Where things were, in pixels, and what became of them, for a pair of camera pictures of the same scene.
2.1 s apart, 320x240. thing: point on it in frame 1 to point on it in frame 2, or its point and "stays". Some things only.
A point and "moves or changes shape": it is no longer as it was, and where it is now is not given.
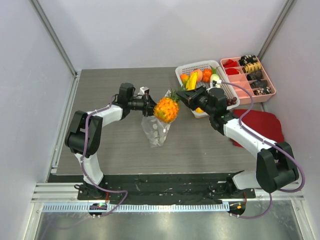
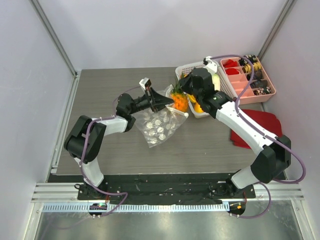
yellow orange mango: [199, 110] stays
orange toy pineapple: [166, 109] moves or changes shape
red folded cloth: [264, 123] stays
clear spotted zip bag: [156, 131] moves or changes shape
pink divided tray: [248, 71] stays
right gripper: [193, 97] to [185, 83]
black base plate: [162, 189] stays
